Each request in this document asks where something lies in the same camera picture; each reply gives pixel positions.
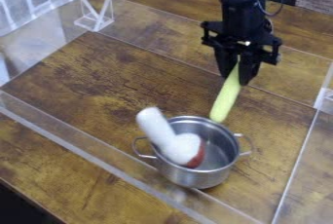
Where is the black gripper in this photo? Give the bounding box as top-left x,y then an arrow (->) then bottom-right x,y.
200,3 -> 282,86

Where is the green handled spoon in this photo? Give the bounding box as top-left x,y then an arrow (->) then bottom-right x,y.
209,64 -> 241,123

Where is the silver metal pot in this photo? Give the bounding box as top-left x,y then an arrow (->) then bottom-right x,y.
132,116 -> 253,189

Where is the white plush mushroom toy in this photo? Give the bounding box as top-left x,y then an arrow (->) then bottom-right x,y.
134,107 -> 204,168

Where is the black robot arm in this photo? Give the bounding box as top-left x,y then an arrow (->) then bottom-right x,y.
200,0 -> 282,86

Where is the black cable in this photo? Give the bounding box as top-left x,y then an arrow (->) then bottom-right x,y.
255,0 -> 284,18

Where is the clear acrylic enclosure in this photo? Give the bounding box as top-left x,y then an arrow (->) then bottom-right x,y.
0,0 -> 333,224

